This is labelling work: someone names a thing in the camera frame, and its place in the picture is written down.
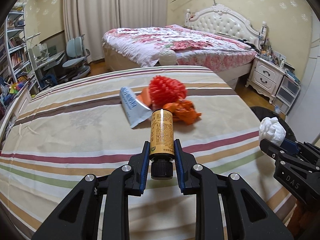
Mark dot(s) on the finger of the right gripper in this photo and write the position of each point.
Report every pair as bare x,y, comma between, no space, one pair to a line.
272,150
291,147

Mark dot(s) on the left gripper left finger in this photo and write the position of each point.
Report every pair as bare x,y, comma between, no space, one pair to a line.
77,216

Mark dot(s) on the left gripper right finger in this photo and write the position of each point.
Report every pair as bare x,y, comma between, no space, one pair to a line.
226,206

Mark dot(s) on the white tissue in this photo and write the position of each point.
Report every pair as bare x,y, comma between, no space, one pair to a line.
272,130

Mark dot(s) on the orange plastic bag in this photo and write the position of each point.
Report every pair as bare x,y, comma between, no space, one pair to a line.
183,111

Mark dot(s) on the yellow bottle black cap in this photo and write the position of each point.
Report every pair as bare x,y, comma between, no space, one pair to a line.
161,145

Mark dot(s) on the grey milk powder sachet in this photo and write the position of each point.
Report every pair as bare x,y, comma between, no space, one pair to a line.
136,112

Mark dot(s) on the red foam fruit net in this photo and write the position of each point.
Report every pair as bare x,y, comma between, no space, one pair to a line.
163,90

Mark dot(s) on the orange paper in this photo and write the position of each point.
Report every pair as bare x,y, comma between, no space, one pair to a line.
144,97

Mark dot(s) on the black trash bin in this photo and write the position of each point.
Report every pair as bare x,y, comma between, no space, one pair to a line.
262,112

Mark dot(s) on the plastic drawer unit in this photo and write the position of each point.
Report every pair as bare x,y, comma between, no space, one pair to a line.
286,95

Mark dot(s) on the white nightstand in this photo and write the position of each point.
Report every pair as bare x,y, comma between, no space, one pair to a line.
265,77

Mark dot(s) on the striped bed sheet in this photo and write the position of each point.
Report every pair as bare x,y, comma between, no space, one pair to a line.
80,127

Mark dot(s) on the white tufted headboard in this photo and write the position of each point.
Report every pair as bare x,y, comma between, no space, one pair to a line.
220,19

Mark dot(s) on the grey study desk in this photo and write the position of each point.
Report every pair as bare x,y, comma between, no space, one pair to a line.
41,60

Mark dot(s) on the blue-grey desk chair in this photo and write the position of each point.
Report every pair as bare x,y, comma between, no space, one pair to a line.
77,59

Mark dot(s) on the white bookshelf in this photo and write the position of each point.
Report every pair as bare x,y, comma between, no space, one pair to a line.
15,61

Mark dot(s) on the floral quilt bed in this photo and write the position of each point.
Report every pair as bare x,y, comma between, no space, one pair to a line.
146,47

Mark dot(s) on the beige curtains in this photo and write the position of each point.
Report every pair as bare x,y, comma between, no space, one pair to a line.
93,18

